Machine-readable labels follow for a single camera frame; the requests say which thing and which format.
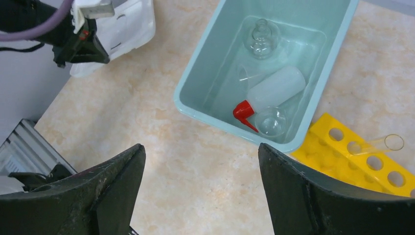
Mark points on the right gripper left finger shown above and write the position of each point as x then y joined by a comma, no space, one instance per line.
97,201

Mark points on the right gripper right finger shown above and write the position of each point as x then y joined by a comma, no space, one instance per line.
303,201

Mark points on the yellow test tube rack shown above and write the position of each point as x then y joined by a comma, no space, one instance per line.
325,150

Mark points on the white plastic lid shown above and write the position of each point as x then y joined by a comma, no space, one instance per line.
132,26

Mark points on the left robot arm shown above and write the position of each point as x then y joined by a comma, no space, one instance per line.
29,19

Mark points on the red-capped wash bottle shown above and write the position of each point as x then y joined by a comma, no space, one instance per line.
275,89

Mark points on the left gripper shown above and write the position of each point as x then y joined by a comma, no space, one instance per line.
82,47

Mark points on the clear glass beaker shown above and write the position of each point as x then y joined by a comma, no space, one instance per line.
262,38
271,122

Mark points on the clear test tube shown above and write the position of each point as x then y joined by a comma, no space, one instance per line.
388,143

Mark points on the clear glass beaker front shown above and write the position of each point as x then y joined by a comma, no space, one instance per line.
262,38

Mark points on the teal plastic bin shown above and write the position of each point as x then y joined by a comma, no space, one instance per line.
310,34

